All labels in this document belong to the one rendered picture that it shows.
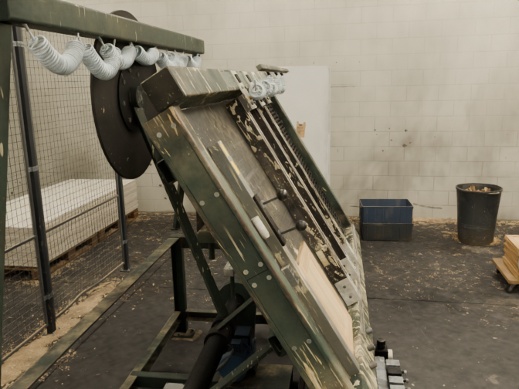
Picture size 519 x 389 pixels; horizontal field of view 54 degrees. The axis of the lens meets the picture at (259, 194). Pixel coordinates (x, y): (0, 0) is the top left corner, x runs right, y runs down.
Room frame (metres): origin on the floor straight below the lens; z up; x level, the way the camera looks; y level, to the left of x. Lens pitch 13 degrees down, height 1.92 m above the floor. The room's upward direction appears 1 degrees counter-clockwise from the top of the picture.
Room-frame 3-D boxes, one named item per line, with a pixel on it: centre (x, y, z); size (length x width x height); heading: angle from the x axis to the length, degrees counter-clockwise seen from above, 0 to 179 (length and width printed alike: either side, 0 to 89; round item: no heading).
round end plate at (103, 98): (2.54, 0.59, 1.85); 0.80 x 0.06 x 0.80; 171
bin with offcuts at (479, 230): (5.82, -2.54, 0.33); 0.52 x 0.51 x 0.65; 170
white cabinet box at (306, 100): (6.00, -0.53, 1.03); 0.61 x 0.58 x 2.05; 170
